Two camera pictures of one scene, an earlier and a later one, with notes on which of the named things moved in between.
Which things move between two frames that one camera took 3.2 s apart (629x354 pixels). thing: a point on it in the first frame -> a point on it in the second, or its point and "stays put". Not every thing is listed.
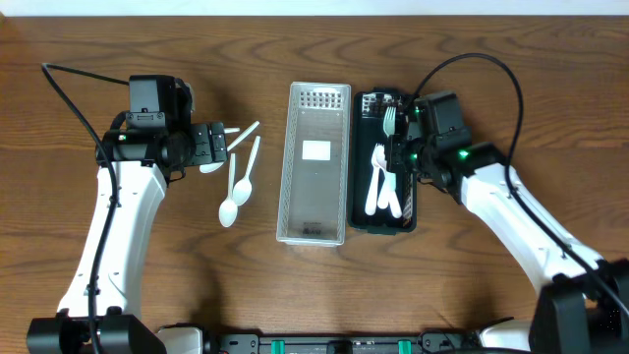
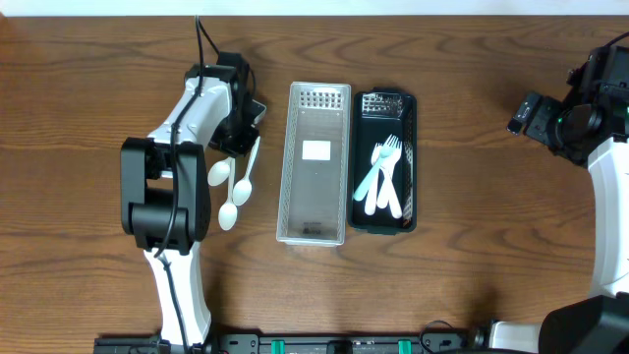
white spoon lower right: (243, 190) stays put
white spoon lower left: (228, 210) stays put
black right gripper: (397, 143) -> (538, 125)
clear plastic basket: (314, 163) stays put
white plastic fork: (377, 159) stays put
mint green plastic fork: (389, 119) -> (386, 150)
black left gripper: (216, 144) -> (235, 139)
